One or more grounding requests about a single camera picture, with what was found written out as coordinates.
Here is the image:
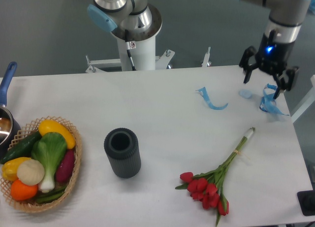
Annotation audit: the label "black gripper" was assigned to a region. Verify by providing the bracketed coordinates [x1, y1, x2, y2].
[239, 32, 300, 99]

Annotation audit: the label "red tulip bouquet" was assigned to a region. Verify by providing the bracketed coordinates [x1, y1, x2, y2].
[175, 127, 256, 226]

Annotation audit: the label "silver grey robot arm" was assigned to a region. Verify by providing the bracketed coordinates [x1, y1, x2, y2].
[87, 0, 311, 93]

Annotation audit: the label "tangled blue ribbon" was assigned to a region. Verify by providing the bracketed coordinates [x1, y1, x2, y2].
[259, 84, 288, 116]

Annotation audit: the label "blue ribbon strip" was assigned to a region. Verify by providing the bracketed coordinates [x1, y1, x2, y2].
[196, 87, 228, 110]

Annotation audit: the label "black device at edge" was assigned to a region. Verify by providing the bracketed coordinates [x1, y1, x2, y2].
[297, 190, 315, 216]

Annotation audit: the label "dark grey ribbed vase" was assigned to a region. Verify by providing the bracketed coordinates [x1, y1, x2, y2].
[104, 128, 141, 179]

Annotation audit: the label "purple sweet potato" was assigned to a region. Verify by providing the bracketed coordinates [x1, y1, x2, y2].
[55, 149, 75, 183]

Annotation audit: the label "yellow squash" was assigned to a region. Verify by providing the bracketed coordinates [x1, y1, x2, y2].
[38, 119, 76, 149]

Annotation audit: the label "green bok choy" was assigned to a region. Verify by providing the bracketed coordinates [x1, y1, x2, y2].
[31, 132, 67, 193]

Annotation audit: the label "green bean pods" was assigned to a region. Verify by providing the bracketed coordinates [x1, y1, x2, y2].
[35, 186, 66, 204]

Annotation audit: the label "dark green cucumber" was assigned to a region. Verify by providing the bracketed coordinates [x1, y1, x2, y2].
[0, 131, 42, 164]

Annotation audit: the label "white garlic bulb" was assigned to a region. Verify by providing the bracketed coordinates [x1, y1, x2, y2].
[17, 159, 45, 186]

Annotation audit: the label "woven wicker basket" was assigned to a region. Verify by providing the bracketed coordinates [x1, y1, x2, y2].
[0, 116, 82, 213]

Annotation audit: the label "orange fruit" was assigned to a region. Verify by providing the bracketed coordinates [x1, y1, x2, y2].
[10, 179, 38, 201]

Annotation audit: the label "yellow bell pepper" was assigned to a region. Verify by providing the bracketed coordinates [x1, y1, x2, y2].
[1, 157, 31, 182]

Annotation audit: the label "white frame leg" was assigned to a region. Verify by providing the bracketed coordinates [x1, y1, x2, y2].
[291, 75, 315, 123]

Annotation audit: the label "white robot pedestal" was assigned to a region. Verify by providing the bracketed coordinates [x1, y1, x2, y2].
[85, 36, 175, 73]

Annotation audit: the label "black cable on pedestal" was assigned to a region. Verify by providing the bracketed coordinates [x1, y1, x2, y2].
[124, 29, 137, 71]

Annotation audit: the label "blue handled saucepan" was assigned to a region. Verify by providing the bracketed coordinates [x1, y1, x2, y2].
[0, 62, 21, 159]

